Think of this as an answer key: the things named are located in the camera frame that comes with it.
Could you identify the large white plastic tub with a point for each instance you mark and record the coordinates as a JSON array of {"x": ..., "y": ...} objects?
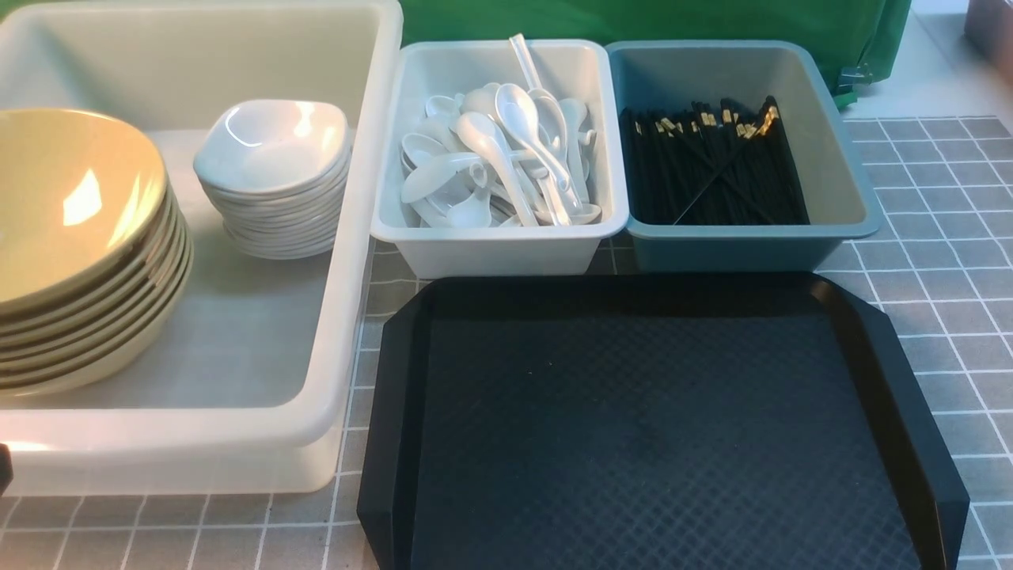
[{"x": 244, "y": 390}]

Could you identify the black chopsticks bundle gold bands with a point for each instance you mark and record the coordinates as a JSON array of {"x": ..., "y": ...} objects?
[{"x": 725, "y": 164}]

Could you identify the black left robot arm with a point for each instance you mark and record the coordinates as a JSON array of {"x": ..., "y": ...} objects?
[{"x": 6, "y": 468}]

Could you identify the teal plastic chopstick bin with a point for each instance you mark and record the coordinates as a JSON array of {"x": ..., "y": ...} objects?
[{"x": 671, "y": 74}]

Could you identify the green cloth bag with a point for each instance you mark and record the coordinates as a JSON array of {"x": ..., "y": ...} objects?
[{"x": 853, "y": 43}]

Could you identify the stack of yellow bowls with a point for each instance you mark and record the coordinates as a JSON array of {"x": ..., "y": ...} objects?
[{"x": 105, "y": 325}]

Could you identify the yellow noodle bowl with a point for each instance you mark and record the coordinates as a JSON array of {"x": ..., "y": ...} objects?
[{"x": 78, "y": 189}]

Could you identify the small white square dish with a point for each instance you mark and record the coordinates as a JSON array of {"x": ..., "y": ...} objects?
[{"x": 262, "y": 146}]

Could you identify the grey grid table mat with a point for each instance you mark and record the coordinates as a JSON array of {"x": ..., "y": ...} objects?
[{"x": 940, "y": 267}]

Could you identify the black plastic serving tray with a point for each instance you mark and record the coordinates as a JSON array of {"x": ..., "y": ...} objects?
[{"x": 682, "y": 421}]

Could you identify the white plastic spoon bin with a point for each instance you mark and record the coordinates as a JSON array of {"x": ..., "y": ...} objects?
[{"x": 570, "y": 68}]

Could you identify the pile of white spoons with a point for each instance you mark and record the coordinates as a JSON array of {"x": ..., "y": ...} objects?
[{"x": 502, "y": 155}]

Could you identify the stack of white dishes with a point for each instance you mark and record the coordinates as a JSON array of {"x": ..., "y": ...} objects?
[{"x": 286, "y": 225}]

